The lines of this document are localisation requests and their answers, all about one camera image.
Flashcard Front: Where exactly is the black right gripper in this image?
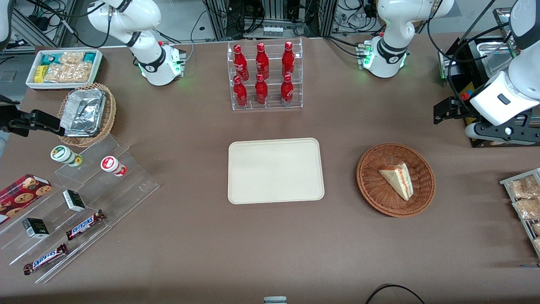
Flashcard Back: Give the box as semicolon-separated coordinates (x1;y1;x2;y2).
0;95;63;137

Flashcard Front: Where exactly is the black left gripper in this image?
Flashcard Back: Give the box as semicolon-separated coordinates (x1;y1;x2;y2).
433;96;480;125

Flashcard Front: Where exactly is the triangular sandwich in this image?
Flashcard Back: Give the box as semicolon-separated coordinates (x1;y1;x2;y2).
378;163;414;201

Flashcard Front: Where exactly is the light tan wicker basket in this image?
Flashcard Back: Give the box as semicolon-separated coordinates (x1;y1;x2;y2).
57;82;117;148

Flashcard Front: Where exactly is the tray of packaged snacks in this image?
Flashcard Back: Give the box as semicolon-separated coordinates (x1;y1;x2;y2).
499;168;540;259

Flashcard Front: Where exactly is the brown round wicker basket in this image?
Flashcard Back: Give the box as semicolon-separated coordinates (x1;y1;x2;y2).
356;143;436;218

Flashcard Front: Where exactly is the cream plastic tray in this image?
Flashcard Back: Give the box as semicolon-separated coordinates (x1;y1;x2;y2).
228;138;325;205

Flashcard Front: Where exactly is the white rectangular snack bin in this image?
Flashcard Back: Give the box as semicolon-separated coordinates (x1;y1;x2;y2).
25;49;103;90

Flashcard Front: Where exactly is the green lid snack cup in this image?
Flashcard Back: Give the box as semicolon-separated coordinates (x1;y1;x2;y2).
50;145;83;168

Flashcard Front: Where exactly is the aluminium foil container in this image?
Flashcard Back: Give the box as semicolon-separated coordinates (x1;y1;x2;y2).
59;88;107;138

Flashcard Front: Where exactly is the black food warmer machine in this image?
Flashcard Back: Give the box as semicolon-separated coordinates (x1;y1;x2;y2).
437;7;540;149

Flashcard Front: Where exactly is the clear rice cracker bag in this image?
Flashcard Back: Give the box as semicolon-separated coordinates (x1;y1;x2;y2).
43;63;70;83
67;62;93;83
59;51;85;65

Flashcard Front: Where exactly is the red cookie box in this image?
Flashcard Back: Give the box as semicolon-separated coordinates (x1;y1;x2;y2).
0;174;53;225

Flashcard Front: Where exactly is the steel warmer pan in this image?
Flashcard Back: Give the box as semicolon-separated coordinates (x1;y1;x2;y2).
473;36;518;77

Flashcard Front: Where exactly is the small black box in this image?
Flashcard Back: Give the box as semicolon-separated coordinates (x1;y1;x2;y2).
22;217;50;239
62;189;86;212

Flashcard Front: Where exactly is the red lid snack cup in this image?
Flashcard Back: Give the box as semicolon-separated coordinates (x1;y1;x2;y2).
100;155;128;177

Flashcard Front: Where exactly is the clear acrylic stepped display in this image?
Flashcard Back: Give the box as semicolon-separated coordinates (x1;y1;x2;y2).
0;134;160;285

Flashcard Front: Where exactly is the brown snickers bar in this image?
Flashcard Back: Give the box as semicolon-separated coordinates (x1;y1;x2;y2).
65;209;106;242
23;243;69;276

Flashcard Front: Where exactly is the red cola bottle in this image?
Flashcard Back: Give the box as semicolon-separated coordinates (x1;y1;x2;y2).
255;42;270;80
254;73;269;106
281;41;295;78
280;73;294;106
232;75;248;108
233;44;250;81

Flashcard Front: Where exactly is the clear acrylic bottle rack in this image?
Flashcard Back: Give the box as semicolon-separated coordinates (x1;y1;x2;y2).
227;38;303;111

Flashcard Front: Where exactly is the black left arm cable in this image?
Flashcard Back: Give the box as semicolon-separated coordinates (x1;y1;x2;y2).
425;0;520;111

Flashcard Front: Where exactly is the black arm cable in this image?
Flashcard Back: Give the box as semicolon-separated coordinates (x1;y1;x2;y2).
23;0;113;49
425;0;520;111

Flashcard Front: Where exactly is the aluminium frame rail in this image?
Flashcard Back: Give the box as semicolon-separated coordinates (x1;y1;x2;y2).
12;0;77;48

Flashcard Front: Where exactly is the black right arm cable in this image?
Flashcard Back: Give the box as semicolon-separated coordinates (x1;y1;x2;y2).
23;0;113;49

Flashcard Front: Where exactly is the aluminium frame post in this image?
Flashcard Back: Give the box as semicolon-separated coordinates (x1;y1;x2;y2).
310;0;338;38
204;0;231;41

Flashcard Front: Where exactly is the black floor cable loop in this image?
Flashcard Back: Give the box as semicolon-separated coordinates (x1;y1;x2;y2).
364;283;427;304

